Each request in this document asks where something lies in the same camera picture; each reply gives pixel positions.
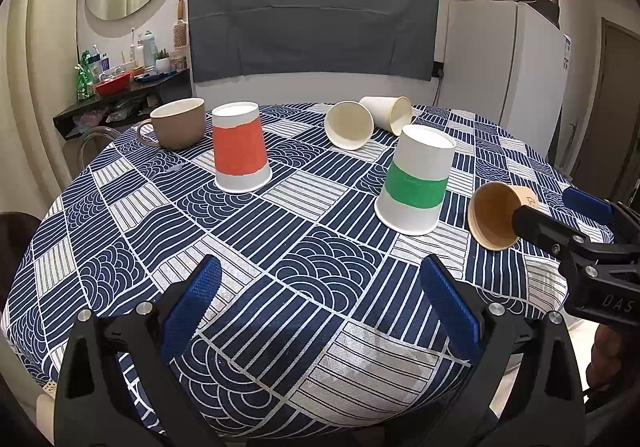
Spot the grey cloth cover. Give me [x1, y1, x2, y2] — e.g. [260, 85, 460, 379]
[186, 0, 441, 82]

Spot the brown door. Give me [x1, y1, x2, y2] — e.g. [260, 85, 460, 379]
[569, 17, 640, 195]

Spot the clear plastic chair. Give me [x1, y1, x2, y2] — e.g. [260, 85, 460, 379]
[77, 125, 124, 174]

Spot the person's right hand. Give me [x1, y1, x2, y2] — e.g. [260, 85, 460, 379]
[587, 324, 640, 409]

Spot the white refrigerator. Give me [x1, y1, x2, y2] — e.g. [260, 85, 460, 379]
[439, 0, 571, 155]

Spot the wooden hairbrush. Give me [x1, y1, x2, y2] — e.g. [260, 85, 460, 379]
[173, 0, 188, 49]

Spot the brown ceramic mug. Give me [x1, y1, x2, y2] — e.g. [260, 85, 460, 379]
[136, 98, 206, 150]

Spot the plain white paper cup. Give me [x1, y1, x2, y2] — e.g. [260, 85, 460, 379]
[324, 101, 375, 150]
[359, 96, 413, 136]

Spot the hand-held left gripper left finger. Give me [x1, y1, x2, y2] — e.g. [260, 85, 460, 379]
[54, 255, 223, 447]

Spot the black wall shelf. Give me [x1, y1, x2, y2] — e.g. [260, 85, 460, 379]
[53, 69, 193, 140]

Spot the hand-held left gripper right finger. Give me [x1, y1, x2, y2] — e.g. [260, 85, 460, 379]
[419, 255, 586, 447]

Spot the brown paper cup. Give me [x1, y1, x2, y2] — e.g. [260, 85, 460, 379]
[467, 182, 540, 251]

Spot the red bowl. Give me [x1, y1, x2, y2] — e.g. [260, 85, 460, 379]
[94, 75, 132, 98]

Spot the blue white patterned tablecloth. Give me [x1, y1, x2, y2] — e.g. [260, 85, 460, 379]
[0, 102, 614, 441]

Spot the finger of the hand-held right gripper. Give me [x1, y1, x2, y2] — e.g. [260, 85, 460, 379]
[511, 204, 594, 258]
[561, 187, 640, 246]

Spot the green plastic bottle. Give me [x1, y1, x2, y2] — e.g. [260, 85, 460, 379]
[75, 63, 96, 100]

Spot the white spray bottle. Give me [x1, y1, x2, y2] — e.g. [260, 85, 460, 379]
[142, 30, 157, 69]

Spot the red banded paper cup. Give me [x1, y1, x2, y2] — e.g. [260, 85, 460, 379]
[211, 102, 273, 193]

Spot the green banded paper cup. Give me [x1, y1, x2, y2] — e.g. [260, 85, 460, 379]
[374, 124, 457, 236]

